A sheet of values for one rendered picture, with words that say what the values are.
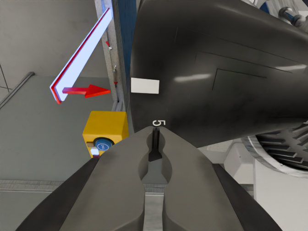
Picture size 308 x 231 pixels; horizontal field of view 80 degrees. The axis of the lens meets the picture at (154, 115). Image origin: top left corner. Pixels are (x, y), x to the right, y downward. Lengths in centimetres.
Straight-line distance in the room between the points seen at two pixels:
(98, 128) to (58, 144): 70
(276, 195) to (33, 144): 113
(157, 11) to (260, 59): 12
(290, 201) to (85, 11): 143
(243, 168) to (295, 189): 32
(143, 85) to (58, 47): 148
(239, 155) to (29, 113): 126
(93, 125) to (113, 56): 21
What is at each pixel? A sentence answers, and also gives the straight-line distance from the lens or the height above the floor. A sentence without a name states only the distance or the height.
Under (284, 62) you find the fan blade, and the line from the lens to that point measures 24.
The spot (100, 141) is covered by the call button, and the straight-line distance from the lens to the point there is 48.
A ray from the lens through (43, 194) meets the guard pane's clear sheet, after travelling 105.
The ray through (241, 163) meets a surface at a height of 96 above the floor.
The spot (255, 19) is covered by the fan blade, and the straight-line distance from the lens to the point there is 22.
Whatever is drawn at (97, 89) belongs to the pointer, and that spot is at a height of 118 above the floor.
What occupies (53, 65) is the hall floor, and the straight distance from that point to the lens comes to 178.
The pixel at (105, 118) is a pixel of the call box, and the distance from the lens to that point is 51.
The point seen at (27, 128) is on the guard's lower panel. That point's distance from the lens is 136.
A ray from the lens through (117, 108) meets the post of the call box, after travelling 65.
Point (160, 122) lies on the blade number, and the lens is 24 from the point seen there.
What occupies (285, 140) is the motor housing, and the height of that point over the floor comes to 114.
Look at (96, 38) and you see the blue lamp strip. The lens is 39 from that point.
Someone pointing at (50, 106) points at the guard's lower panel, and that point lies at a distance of 145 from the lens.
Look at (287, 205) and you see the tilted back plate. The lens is 55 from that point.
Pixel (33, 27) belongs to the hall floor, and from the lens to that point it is 169.
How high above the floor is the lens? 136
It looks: 46 degrees down
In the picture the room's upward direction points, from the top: 178 degrees counter-clockwise
